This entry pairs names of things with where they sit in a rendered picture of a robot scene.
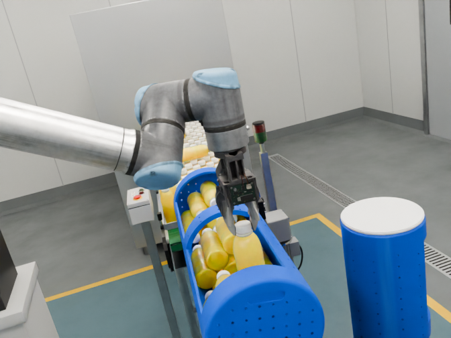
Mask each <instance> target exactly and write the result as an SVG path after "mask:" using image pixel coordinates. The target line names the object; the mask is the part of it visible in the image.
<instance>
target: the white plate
mask: <svg viewBox="0 0 451 338"><path fill-rule="evenodd" d="M423 220H424V211H423V209H422V208H421V207H420V206H419V205H417V204H416V203H414V202H411V201H409V200H405V199H400V198H395V197H375V198H370V199H364V200H361V201H357V202H355V203H352V204H351V205H349V206H347V207H346V208H345V209H344V210H343V211H342V213H341V221H342V223H343V224H344V225H345V226H346V227H347V228H349V229H351V230H353V231H355V232H358V233H363V234H367V235H394V234H398V233H403V232H406V231H409V230H412V229H414V228H415V227H417V226H418V225H420V224H421V222H422V221H423Z"/></svg>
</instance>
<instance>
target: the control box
mask: <svg viewBox="0 0 451 338"><path fill-rule="evenodd" d="M139 189H141V187H139V188H134V189H131V190H128V196H127V208H128V212H129V215H130V219H131V222H132V225H136V224H139V223H144V222H147V221H152V220H154V209H153V202H152V198H151V195H150V191H149V190H148V189H145V188H143V189H144V190H143V191H144V193H143V194H140V195H142V196H141V197H140V198H139V199H134V196H136V195H138V194H139Z"/></svg>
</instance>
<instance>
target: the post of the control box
mask: <svg viewBox="0 0 451 338"><path fill-rule="evenodd" d="M141 226H142V230H143V232H144V237H145V240H146V244H147V247H148V251H149V254H150V259H151V262H152V266H153V268H154V273H155V276H156V280H157V283H158V287H159V291H160V295H161V297H162V302H163V305H164V309H165V312H166V316H167V319H168V324H169V326H170V331H171V333H172V338H181V334H180V331H179V326H178V323H177V319H176V316H175V313H174V309H173V305H172V301H171V298H170V294H169V291H168V286H167V283H166V278H165V276H164V271H163V269H162V264H161V261H160V256H159V253H158V249H157V246H156V242H155V238H154V234H153V231H152V227H151V224H150V221H147V222H144V223H141Z"/></svg>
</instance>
